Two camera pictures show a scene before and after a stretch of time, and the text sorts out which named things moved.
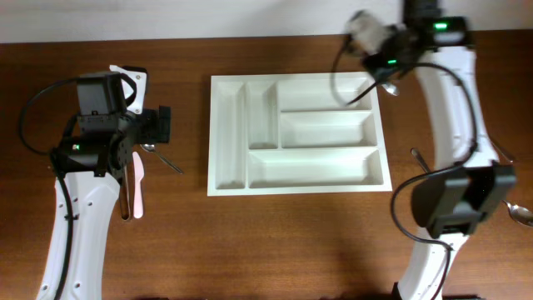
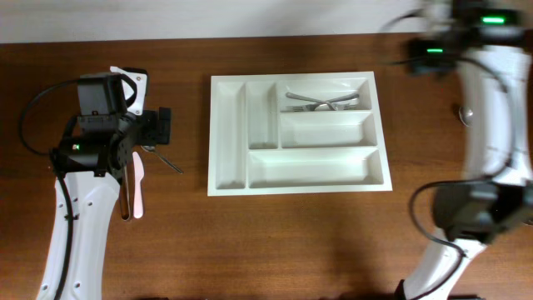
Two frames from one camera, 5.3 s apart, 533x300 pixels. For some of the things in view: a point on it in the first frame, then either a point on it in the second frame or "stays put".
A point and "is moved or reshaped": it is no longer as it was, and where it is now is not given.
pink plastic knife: [138, 173] stays put
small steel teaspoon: [151, 148] stays put
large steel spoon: [391, 88] is moved or reshaped
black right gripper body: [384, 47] -> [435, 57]
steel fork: [419, 159] -> [331, 106]
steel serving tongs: [126, 213] stays put
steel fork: [500, 153] is moved or reshaped
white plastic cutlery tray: [296, 134] stays put
